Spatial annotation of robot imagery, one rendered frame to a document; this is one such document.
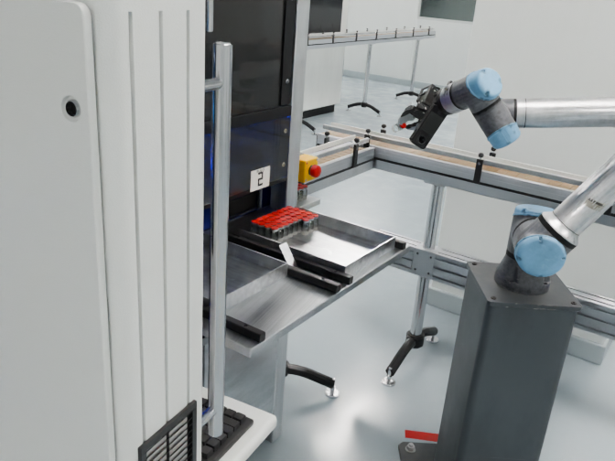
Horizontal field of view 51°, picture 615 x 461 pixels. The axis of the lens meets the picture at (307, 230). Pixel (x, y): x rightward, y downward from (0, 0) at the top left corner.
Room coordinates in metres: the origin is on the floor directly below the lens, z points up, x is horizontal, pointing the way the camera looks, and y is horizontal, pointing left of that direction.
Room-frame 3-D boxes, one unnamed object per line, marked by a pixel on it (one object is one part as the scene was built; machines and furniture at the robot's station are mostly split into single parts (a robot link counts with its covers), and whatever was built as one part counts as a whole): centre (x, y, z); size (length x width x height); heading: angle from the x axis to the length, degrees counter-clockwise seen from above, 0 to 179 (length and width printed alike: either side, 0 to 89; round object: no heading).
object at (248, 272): (1.38, 0.25, 0.90); 0.34 x 0.26 x 0.04; 57
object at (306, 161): (1.94, 0.03, 1.00); 0.08 x 0.07 x 0.07; 57
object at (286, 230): (1.65, 0.04, 0.90); 0.18 x 0.02 x 0.05; 146
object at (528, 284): (1.65, -0.62, 0.84); 0.15 x 0.15 x 0.10
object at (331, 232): (1.60, -0.03, 0.90); 0.34 x 0.26 x 0.04; 56
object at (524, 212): (1.64, -0.62, 0.96); 0.13 x 0.12 x 0.14; 169
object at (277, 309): (1.49, 0.10, 0.87); 0.70 x 0.48 x 0.02; 147
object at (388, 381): (2.43, -0.50, 0.07); 0.50 x 0.08 x 0.14; 147
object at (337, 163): (2.26, -0.01, 0.92); 0.69 x 0.16 x 0.16; 147
